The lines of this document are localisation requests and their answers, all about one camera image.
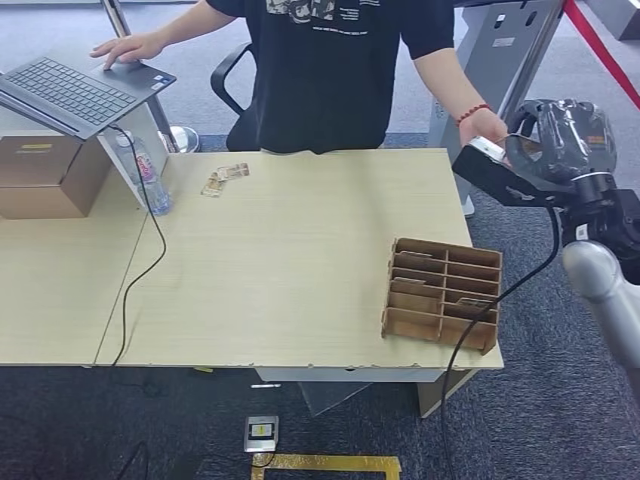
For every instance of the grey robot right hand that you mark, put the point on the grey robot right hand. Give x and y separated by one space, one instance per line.
570 139

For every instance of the person's right hand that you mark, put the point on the person's right hand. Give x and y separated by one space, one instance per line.
127 48

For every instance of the person's left hand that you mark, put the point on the person's left hand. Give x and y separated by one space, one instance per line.
484 126

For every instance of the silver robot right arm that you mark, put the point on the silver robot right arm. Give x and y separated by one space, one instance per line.
600 278

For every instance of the printed card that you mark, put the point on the printed card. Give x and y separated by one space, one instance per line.
233 171
213 187

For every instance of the person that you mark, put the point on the person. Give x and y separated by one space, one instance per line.
324 86

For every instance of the brown wooden card organizer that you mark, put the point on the brown wooden card organizer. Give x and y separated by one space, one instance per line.
415 324

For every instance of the grey kiosk stand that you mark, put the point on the grey kiosk stand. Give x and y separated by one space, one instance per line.
500 60

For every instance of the grey laptop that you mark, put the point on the grey laptop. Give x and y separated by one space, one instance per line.
75 93

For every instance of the red barrier belt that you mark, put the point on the red barrier belt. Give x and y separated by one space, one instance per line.
600 53

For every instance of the chrome stanchion, white round base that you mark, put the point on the chrome stanchion, white round base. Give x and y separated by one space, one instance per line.
537 53

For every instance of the grey box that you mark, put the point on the grey box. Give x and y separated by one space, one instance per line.
620 16

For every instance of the clear plastic water bottle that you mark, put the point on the clear plastic water bottle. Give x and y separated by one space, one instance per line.
152 189

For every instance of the brown cardboard box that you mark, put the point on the brown cardboard box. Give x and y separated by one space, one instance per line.
40 172

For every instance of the black office chair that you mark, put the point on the black office chair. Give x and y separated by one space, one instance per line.
240 136

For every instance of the beige desk leg panel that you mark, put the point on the beige desk leg panel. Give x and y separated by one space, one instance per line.
435 396

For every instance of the small yellow tape piece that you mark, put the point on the small yellow tape piece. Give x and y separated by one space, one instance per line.
204 370

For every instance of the grey desk underside panel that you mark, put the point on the grey desk underside panel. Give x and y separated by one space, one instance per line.
330 396

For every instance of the silver floor socket box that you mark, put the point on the silver floor socket box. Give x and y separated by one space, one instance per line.
261 434

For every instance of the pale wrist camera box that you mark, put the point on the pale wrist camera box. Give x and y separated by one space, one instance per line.
486 148

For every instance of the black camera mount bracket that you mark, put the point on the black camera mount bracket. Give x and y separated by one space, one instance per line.
495 182

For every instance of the yellow floor tape frame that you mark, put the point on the yellow floor tape frame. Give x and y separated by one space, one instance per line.
324 462

